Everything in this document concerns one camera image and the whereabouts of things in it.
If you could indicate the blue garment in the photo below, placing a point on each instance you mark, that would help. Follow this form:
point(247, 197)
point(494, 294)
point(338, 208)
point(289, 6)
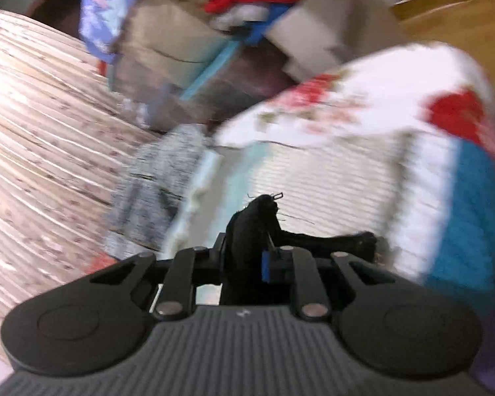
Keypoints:
point(268, 24)

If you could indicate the beige chevron quilt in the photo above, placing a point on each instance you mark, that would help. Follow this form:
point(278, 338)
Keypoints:
point(313, 181)

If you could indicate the grey blue patterned cloth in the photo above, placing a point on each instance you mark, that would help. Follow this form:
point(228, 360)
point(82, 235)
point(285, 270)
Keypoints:
point(156, 181)

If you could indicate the dark wooden furniture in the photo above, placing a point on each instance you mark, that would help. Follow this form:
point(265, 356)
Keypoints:
point(57, 4)

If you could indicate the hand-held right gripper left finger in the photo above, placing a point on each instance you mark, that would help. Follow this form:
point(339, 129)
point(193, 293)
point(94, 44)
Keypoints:
point(181, 276)

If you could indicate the cardboard box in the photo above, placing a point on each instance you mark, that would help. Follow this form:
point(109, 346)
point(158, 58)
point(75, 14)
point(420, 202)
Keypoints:
point(326, 24)

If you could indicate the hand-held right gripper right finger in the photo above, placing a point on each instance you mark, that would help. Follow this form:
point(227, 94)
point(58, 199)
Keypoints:
point(274, 266)

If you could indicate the pink striped floral cloth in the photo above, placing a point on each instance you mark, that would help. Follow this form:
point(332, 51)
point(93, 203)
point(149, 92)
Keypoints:
point(37, 132)

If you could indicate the white floral patchwork blanket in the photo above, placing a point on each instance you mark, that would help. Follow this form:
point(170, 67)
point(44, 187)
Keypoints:
point(375, 86)

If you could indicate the blue floral cloth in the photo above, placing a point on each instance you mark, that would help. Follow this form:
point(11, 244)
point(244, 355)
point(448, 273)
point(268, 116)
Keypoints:
point(103, 8)

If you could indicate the clear teal-rimmed storage bin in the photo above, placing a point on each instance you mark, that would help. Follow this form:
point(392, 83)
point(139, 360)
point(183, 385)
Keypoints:
point(165, 49)

